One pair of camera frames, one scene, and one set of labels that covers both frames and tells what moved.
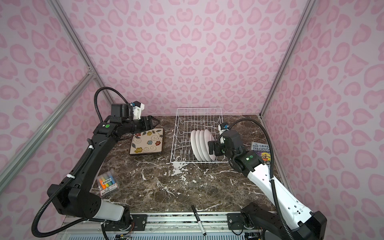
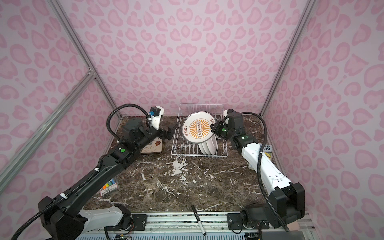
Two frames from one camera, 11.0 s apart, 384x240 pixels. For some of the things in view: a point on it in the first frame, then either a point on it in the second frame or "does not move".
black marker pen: (198, 220) does not move
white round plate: (193, 138) to (196, 127)
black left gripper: (151, 124) to (169, 133)
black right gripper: (217, 144) to (219, 124)
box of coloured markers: (107, 183) does not move
